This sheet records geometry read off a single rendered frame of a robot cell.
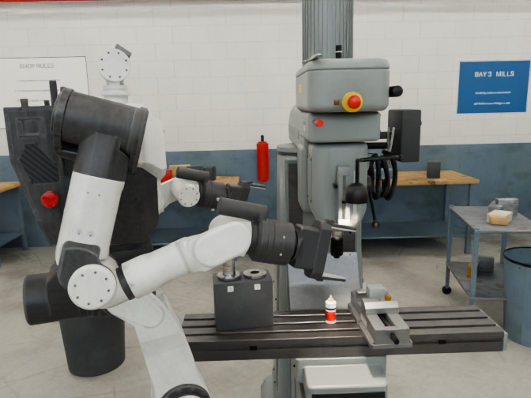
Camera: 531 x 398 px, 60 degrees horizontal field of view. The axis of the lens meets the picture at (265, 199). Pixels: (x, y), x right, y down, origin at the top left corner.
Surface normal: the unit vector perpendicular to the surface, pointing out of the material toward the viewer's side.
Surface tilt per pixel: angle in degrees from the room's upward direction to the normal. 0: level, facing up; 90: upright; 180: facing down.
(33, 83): 90
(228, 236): 84
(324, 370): 0
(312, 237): 84
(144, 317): 90
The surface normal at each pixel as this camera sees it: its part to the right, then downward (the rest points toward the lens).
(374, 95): 0.12, 0.20
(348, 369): -0.02, -0.98
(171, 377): 0.33, 0.18
